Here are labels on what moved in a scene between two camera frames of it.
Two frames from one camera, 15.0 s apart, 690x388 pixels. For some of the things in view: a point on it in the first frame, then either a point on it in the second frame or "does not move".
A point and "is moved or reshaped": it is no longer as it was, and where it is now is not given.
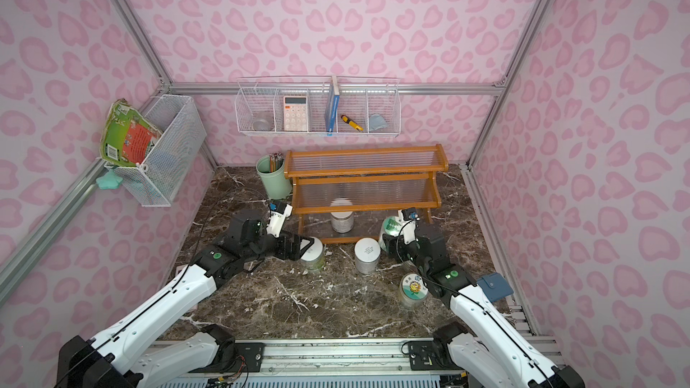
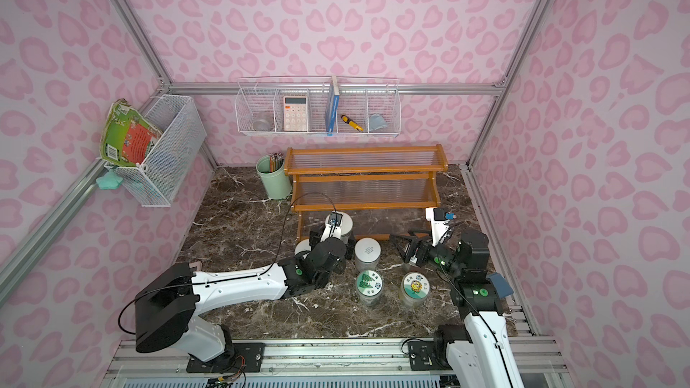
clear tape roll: x=261 y=125 does not move
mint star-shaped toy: x=110 y=180 does not move
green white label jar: x=391 y=225 -> x=369 y=286
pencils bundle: x=276 y=161 does not move
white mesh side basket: x=156 y=180 does not move
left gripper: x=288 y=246 -> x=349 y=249
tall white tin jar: x=367 y=255 does not move
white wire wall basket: x=296 y=105 does not move
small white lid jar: x=342 y=222 is moved or reshaped
